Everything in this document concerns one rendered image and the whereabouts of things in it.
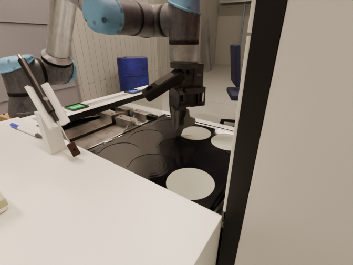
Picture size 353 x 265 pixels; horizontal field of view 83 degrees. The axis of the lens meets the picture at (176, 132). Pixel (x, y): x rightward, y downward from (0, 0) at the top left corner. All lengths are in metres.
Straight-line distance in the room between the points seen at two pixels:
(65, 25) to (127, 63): 2.90
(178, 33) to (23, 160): 0.41
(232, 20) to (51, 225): 10.55
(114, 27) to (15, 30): 2.99
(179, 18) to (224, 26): 10.23
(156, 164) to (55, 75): 0.67
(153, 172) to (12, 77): 0.69
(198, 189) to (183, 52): 0.32
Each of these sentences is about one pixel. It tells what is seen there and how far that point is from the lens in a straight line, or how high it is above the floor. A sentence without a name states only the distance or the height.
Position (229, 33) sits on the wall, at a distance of 10.65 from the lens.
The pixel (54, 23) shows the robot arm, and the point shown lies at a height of 1.22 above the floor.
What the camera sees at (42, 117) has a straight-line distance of 0.40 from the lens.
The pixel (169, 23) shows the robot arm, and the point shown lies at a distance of 0.53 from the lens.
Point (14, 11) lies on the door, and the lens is 3.48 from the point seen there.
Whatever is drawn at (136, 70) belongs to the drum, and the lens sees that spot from 3.79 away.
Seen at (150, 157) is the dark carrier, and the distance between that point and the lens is 0.51.
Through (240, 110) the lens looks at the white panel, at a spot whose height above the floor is 1.11.
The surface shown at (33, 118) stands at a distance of 0.71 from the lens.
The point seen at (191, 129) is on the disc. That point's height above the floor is 0.90.
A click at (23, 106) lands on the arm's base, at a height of 0.93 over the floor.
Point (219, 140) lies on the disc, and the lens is 0.60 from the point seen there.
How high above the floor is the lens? 1.17
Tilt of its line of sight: 25 degrees down
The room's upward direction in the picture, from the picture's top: straight up
